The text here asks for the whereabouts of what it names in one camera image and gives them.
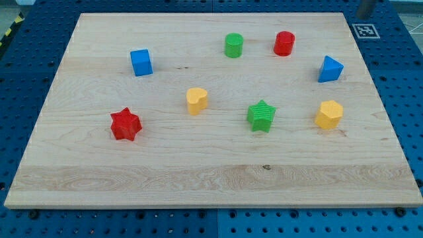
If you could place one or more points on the blue triangle block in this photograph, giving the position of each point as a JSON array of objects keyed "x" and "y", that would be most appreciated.
[{"x": 330, "y": 70}]

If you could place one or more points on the white object at top left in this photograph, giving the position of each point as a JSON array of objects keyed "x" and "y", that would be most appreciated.
[{"x": 25, "y": 2}]

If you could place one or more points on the white fiducial marker tag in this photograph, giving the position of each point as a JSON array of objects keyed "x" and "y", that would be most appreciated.
[{"x": 365, "y": 31}]

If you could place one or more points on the blue cube block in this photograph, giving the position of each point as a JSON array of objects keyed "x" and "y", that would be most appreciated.
[{"x": 141, "y": 62}]

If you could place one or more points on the green cylinder block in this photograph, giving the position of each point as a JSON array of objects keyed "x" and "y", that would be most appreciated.
[{"x": 233, "y": 45}]

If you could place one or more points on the yellow hexagon block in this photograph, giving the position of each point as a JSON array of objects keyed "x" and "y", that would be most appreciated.
[{"x": 329, "y": 114}]

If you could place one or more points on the yellow heart block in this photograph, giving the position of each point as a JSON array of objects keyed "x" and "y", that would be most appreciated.
[{"x": 197, "y": 100}]

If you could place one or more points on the wooden board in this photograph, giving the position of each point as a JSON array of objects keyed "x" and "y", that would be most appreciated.
[{"x": 212, "y": 159}]

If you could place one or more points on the green star block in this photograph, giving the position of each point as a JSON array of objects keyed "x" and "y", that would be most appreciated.
[{"x": 261, "y": 116}]

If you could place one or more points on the red star block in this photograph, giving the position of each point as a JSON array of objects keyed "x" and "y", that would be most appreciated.
[{"x": 125, "y": 125}]

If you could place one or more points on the red cylinder block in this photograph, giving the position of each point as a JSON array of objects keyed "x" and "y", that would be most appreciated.
[{"x": 284, "y": 42}]

